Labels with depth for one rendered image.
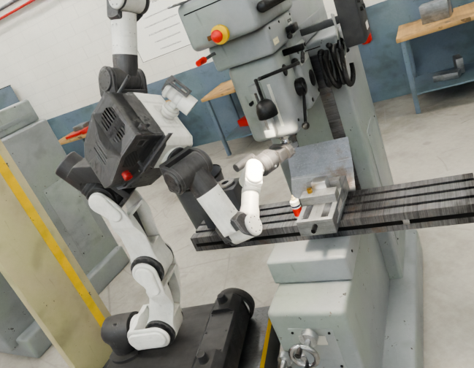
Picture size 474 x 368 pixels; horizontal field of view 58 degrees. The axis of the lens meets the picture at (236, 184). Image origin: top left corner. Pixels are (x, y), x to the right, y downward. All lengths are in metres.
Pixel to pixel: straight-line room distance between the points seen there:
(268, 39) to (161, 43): 5.35
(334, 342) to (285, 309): 0.22
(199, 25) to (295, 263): 0.98
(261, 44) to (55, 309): 2.11
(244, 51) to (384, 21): 4.37
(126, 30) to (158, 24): 5.15
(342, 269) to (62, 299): 1.87
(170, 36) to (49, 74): 2.59
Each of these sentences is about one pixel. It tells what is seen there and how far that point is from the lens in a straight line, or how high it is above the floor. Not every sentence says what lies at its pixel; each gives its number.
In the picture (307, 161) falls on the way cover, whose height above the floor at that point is 1.02.
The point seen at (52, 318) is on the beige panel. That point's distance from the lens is 2.97.
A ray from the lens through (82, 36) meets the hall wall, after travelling 7.64.
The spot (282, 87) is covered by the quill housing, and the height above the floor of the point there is 1.50.
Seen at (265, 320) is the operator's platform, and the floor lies 0.40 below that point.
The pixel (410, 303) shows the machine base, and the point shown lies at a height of 0.20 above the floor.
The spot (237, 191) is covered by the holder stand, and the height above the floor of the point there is 1.08.
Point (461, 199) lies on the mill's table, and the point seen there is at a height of 0.92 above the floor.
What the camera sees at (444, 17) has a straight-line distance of 5.29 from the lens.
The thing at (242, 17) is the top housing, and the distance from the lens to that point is 1.45.
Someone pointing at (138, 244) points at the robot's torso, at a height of 1.14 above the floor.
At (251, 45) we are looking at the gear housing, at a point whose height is 1.68.
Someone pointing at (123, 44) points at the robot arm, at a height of 1.85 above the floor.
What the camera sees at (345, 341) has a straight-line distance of 1.77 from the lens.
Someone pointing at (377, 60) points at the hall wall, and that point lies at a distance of 5.94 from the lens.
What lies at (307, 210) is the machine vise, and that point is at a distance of 1.77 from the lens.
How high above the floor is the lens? 1.83
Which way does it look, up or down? 22 degrees down
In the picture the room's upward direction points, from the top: 23 degrees counter-clockwise
